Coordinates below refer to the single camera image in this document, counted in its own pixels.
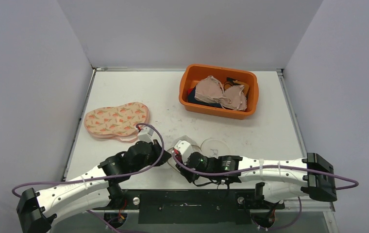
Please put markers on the orange plastic bin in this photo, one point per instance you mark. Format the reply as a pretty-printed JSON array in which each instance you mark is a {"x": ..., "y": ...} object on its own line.
[{"x": 197, "y": 72}]

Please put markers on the navy blue garment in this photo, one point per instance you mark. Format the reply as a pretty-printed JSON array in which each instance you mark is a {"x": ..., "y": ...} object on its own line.
[{"x": 191, "y": 99}]

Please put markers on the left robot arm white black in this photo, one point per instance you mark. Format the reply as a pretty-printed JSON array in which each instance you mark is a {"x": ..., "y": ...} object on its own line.
[{"x": 99, "y": 187}]

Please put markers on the beige pink bra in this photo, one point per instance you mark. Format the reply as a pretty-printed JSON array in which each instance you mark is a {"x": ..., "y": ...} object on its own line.
[{"x": 230, "y": 95}]

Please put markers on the floral mesh laundry bag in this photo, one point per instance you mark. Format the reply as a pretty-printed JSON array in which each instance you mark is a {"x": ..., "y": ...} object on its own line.
[{"x": 118, "y": 123}]

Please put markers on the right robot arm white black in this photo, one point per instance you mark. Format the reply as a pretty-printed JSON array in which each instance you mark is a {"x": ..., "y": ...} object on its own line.
[{"x": 276, "y": 180}]

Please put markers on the maroon bra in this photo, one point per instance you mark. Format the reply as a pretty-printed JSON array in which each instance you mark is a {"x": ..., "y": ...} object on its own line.
[{"x": 177, "y": 157}]

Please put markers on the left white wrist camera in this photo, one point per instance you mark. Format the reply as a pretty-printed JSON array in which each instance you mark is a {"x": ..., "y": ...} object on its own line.
[{"x": 146, "y": 134}]

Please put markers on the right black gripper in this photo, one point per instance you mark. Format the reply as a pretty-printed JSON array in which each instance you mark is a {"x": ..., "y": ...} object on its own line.
[{"x": 184, "y": 168}]

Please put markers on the round white mesh laundry bag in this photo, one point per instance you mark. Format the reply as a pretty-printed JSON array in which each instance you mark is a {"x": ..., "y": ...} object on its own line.
[{"x": 210, "y": 147}]

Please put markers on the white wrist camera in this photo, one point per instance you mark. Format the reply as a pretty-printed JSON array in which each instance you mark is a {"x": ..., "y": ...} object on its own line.
[
  {"x": 183, "y": 150},
  {"x": 146, "y": 134}
]

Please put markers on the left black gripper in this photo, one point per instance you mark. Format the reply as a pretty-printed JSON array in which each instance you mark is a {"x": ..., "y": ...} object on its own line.
[{"x": 158, "y": 150}]

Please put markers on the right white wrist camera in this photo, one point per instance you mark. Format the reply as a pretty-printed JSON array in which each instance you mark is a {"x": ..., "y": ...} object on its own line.
[{"x": 183, "y": 150}]

